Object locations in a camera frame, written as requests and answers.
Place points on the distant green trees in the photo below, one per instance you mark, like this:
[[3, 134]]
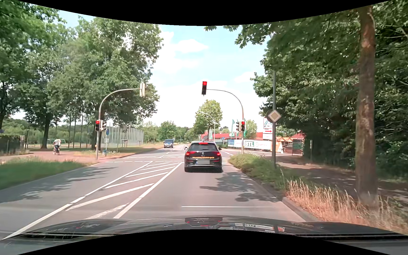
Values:
[[189, 127]]

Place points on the red roofed building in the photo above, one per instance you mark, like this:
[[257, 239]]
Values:
[[225, 136]]

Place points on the green flags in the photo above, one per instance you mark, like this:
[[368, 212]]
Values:
[[233, 125]]

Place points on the black hatchback car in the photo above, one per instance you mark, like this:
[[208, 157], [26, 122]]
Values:
[[203, 157]]

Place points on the blue van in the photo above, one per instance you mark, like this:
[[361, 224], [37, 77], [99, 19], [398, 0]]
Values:
[[168, 143]]

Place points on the white billboard banner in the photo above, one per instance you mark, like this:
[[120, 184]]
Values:
[[250, 143]]

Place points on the grey asphalt road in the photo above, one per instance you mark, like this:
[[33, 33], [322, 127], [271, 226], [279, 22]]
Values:
[[204, 191]]

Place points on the white sign with red arrow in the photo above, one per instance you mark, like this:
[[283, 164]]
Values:
[[267, 128]]

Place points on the yellow diamond priority sign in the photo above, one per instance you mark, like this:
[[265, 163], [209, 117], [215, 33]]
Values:
[[274, 116]]

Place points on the orange wooden kiosk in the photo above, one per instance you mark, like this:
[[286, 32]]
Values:
[[284, 144]]

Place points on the road markings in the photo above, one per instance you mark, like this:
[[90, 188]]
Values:
[[146, 191]]

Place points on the car's own bonnet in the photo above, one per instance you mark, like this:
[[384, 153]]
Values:
[[154, 230]]

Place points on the dense green trees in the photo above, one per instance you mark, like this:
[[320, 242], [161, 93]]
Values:
[[331, 88]]

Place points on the grass verge with dry grass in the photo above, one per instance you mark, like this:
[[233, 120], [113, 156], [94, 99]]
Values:
[[317, 198]]

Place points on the shaded footpath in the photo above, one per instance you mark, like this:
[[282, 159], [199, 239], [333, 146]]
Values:
[[335, 175]]

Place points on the red paved cycle path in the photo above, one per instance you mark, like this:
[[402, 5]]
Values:
[[66, 156]]

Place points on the person on bicycle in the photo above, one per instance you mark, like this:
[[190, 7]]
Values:
[[56, 145]]

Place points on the row of trees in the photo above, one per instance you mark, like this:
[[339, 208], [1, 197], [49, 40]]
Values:
[[66, 70]]

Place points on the tall brown tree trunk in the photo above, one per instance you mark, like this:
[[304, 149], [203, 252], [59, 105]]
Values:
[[366, 117]]

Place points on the green grass verge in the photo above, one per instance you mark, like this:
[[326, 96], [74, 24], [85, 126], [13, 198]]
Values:
[[16, 173]]

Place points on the curved street lamp post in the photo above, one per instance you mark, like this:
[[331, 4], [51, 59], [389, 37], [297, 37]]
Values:
[[209, 118]]

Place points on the blue round sign on post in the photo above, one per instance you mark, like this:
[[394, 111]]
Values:
[[107, 133]]

